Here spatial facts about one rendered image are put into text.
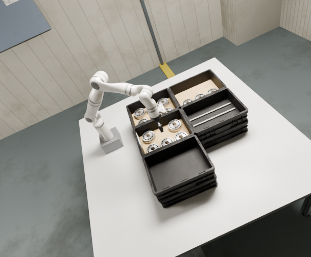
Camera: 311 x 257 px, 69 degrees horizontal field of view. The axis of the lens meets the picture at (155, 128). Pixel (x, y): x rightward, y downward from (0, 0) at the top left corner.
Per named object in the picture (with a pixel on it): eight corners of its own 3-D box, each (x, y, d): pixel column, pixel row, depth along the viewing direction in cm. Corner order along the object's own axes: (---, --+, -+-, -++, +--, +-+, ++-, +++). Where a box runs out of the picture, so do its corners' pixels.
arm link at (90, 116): (86, 100, 155) (92, 91, 160) (82, 121, 176) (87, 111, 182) (98, 106, 156) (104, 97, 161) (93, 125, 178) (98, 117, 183)
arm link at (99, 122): (87, 105, 178) (97, 120, 190) (81, 114, 173) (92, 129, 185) (96, 105, 174) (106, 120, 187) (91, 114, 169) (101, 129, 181)
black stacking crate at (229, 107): (198, 144, 163) (195, 133, 155) (183, 118, 184) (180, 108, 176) (249, 121, 163) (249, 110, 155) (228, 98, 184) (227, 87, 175)
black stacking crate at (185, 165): (159, 203, 143) (153, 195, 135) (147, 166, 164) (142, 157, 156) (217, 177, 142) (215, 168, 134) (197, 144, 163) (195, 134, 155)
